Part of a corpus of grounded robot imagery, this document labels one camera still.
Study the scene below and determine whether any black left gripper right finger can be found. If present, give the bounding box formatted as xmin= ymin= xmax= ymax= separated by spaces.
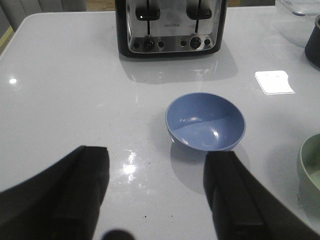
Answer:
xmin=203 ymin=151 xmax=320 ymax=240

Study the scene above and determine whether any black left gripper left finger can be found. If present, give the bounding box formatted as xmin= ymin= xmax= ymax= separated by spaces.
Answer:
xmin=0 ymin=145 xmax=110 ymax=240

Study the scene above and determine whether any dark blue saucepan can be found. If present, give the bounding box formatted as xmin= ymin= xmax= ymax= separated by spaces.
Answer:
xmin=304 ymin=15 xmax=320 ymax=69

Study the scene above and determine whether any grey upholstered chair left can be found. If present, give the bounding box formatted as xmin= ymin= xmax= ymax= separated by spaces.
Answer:
xmin=0 ymin=0 xmax=87 ymax=32

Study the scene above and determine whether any clear plastic food container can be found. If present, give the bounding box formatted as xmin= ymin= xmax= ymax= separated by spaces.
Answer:
xmin=275 ymin=0 xmax=320 ymax=17

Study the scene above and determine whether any light green bowl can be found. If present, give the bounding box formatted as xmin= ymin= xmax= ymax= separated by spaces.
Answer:
xmin=297 ymin=133 xmax=320 ymax=202

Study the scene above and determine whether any black and chrome toaster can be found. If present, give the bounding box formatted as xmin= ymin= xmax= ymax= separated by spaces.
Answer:
xmin=115 ymin=0 xmax=228 ymax=58

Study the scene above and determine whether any blue bowl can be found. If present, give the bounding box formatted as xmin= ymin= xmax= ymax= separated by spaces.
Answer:
xmin=165 ymin=92 xmax=246 ymax=152

